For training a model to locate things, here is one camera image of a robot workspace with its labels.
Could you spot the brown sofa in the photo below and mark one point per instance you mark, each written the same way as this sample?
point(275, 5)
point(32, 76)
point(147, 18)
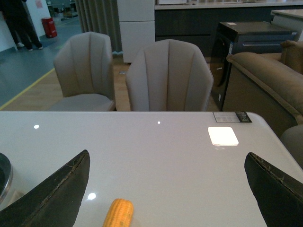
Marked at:
point(268, 84)

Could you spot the beige chair left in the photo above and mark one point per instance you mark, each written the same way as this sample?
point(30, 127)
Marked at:
point(84, 68)

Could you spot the beige chair right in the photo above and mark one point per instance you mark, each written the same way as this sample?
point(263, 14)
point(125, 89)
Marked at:
point(169, 75)

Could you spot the black appliance box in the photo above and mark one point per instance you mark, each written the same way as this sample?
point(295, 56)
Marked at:
point(235, 37)

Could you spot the label sticker on table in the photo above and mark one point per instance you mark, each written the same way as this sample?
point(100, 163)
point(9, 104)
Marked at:
point(234, 117)

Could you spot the dark kitchen counter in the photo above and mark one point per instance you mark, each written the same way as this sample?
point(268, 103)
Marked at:
point(196, 22)

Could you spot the beige chair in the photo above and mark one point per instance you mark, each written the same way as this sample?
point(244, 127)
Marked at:
point(84, 68)
point(169, 75)

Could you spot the grey curtain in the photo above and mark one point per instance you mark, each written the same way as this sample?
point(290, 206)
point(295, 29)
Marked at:
point(100, 16)

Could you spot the yellow corn cob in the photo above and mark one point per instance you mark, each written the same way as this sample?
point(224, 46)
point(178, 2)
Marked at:
point(119, 214)

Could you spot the person in dark clothes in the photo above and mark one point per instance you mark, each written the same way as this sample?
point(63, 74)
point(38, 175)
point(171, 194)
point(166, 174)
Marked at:
point(14, 11)

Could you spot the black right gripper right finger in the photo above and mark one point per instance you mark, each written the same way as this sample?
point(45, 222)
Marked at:
point(279, 196)

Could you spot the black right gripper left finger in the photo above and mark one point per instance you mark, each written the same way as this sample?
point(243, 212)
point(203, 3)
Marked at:
point(55, 202)

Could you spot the white cabinet column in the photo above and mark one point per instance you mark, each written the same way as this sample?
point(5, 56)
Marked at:
point(137, 26)

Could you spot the grey round stool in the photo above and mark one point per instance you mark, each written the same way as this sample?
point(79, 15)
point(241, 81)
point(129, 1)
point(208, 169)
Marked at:
point(292, 139)

